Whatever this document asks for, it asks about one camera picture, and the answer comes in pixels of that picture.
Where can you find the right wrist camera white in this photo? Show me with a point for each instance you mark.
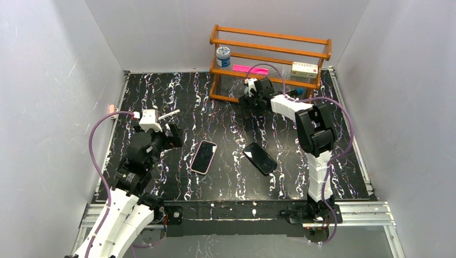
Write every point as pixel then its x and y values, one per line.
pixel 250 88

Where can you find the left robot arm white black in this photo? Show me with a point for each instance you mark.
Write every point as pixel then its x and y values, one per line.
pixel 129 208

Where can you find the pink flat ruler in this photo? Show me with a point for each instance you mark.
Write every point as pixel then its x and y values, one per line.
pixel 254 70

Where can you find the phone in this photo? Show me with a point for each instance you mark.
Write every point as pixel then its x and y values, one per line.
pixel 258 157
pixel 203 157

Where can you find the aluminium frame rail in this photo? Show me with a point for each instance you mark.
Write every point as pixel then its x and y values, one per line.
pixel 353 213

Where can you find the pink wall hook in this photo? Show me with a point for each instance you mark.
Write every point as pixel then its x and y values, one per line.
pixel 112 111

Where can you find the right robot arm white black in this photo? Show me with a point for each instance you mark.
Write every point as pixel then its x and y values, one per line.
pixel 315 133

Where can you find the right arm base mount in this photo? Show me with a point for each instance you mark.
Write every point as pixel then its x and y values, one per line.
pixel 316 220

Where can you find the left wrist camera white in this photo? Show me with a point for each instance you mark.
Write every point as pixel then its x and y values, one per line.
pixel 149 120

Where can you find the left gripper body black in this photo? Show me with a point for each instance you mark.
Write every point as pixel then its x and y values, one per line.
pixel 172 134

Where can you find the orange wooden shelf rack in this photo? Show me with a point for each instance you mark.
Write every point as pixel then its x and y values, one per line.
pixel 274 51

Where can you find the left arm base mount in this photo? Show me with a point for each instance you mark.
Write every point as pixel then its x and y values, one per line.
pixel 166 218

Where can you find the white marker pen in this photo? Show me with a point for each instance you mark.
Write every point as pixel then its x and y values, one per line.
pixel 169 114

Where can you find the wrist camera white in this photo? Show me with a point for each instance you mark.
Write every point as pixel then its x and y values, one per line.
pixel 250 88
pixel 149 120

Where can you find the white red medicine box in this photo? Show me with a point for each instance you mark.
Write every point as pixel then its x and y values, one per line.
pixel 304 70

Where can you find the black blue marker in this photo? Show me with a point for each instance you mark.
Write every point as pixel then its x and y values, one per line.
pixel 295 93

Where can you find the white blue jar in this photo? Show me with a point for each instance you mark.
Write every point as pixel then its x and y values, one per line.
pixel 223 55

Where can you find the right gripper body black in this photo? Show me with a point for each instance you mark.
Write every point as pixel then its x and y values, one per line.
pixel 250 103

